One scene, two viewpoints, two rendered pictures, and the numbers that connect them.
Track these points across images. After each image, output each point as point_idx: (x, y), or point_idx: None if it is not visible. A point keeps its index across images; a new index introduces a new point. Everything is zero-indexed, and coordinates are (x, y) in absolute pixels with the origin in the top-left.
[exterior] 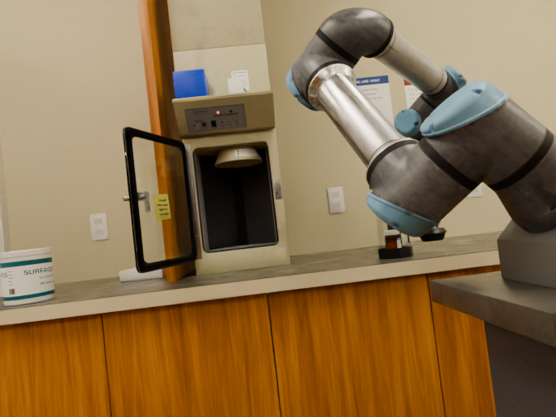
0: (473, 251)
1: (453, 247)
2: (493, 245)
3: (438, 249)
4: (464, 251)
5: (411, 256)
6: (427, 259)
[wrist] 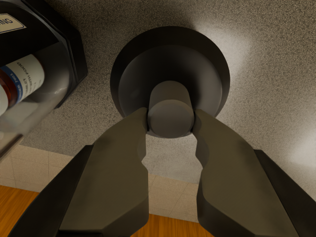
0: (183, 161)
1: (259, 53)
2: (293, 131)
3: (217, 29)
4: (182, 145)
5: (65, 105)
6: (74, 155)
